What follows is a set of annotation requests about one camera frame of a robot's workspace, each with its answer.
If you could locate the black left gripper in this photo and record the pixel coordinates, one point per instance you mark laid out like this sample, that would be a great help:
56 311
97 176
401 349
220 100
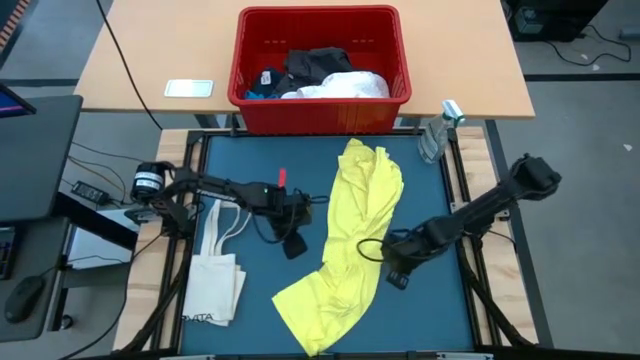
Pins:
292 210

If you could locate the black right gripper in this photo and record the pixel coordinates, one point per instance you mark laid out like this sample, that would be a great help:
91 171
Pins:
407 247

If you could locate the yellow shirt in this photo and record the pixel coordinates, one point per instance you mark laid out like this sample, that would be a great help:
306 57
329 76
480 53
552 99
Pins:
360 210

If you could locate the white lace garment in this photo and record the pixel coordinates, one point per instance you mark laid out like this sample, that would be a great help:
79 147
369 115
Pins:
345 85

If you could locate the dark grey garment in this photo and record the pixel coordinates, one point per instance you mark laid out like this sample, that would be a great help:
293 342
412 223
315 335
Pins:
315 65

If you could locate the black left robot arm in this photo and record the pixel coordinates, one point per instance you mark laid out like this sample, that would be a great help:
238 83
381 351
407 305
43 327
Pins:
225 189

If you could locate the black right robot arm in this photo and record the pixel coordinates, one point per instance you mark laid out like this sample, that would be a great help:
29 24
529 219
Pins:
490 200

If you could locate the red plastic laundry basket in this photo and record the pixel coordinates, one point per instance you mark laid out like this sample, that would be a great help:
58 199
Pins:
320 117

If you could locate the red tape tag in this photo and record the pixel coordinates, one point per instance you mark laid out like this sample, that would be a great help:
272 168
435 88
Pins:
282 177

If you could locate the cream canvas tote bag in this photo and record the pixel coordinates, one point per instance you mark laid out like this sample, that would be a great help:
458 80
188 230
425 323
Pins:
212 285

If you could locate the blue table mat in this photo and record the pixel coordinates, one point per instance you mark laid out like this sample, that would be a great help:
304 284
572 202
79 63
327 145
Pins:
260 150

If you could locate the clear plastic spray bottle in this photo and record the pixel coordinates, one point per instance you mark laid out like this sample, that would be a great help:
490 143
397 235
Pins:
435 140

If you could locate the navy garment with white tag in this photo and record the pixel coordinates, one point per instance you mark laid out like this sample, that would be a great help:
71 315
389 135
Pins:
256 85

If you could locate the white card on desk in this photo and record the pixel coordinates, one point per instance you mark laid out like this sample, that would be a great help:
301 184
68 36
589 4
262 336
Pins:
189 88

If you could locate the white flat panel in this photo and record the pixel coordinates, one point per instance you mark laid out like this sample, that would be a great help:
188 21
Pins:
100 245

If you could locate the black power adapter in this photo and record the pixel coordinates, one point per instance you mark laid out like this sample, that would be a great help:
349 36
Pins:
90 192

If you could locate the light wooden desk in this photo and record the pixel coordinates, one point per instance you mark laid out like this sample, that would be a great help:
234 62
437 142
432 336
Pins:
450 50

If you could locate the black side desk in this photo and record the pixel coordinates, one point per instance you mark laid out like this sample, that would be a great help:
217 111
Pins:
35 250

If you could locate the black computer monitor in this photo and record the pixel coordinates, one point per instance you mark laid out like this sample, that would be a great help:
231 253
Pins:
35 160

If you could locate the black computer mouse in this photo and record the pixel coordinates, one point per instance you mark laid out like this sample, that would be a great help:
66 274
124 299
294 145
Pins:
22 300

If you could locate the black keyboard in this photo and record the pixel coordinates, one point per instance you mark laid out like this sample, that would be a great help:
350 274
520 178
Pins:
6 252

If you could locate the black computer tower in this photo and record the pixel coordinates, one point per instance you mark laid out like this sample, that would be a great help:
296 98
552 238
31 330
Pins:
555 20

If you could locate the grey power strip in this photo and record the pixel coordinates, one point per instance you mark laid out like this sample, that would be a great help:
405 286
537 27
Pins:
630 34

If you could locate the black aluminium table frame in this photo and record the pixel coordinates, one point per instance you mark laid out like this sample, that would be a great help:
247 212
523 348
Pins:
375 357

